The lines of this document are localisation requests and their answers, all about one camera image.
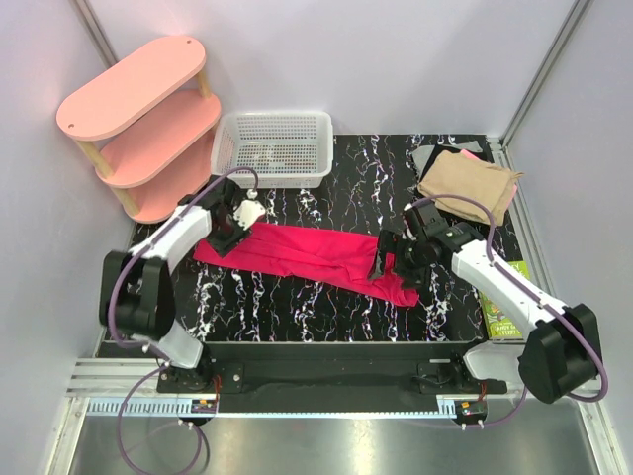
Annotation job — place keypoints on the red t shirt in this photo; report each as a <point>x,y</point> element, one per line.
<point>337,258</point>

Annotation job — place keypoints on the white perforated plastic basket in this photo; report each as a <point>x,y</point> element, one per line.
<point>278,149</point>

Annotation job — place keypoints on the pink folded cloth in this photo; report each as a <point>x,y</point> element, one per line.
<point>471,156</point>

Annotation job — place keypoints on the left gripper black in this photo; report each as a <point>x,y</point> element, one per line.
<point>222,247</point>

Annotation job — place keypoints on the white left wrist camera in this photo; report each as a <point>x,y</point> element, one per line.
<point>248,213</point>

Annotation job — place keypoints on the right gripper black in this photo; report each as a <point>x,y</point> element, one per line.
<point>413,279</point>

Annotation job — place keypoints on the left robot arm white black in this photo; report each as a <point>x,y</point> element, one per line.
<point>137,299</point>

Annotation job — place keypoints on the folded beige t shirt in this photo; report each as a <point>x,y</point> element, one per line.
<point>456,174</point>

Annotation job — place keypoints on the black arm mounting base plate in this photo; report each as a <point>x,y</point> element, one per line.
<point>239,367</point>

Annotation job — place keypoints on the pink three-tier shelf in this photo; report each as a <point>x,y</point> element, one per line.
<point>146,124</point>

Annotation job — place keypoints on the grey folded cloth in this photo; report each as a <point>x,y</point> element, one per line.
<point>423,157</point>

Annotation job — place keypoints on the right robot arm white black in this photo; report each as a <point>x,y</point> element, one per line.
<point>561,355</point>

